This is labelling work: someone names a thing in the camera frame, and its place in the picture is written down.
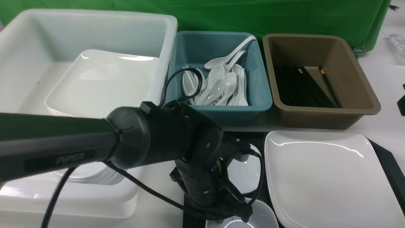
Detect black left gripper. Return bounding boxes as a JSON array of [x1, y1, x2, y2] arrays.
[[170, 133, 265, 222]]

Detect white bowl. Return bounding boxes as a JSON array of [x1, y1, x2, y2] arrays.
[[227, 155, 261, 194], [205, 199, 279, 228]]

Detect large white square plate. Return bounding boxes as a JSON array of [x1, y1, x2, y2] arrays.
[[264, 131, 405, 228]]

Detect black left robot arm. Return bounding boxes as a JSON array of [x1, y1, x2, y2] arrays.
[[1, 101, 265, 222]]

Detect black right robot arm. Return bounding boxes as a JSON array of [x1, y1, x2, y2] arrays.
[[397, 95, 405, 117]]

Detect black serving tray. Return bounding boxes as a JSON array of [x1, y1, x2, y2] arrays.
[[182, 131, 405, 228]]

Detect pile of white spoons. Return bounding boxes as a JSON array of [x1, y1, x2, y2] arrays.
[[181, 51, 249, 106]]

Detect stack of white bowls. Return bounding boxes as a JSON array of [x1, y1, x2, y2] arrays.
[[67, 167, 120, 185]]

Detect teal plastic bin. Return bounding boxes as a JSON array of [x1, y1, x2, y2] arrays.
[[168, 31, 272, 127]]

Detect long white spoon on top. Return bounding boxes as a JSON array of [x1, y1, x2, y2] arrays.
[[204, 35, 256, 70]]

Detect pile of black chopsticks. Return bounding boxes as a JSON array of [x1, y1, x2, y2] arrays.
[[274, 65, 342, 108]]

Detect brown plastic bin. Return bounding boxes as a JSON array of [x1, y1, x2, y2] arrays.
[[262, 34, 381, 130]]

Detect stack of white square plates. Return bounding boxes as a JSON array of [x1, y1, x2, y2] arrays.
[[45, 49, 159, 118]]

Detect blue binder clip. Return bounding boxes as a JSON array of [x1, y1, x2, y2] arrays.
[[353, 46, 367, 58]]

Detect large white plastic tub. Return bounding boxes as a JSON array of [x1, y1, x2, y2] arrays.
[[0, 9, 178, 219]]

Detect green backdrop cloth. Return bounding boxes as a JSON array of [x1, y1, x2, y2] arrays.
[[0, 0, 390, 51]]

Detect clear plastic bag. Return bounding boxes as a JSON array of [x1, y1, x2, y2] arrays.
[[387, 34, 405, 58]]

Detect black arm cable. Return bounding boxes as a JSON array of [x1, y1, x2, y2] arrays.
[[40, 67, 263, 228]]

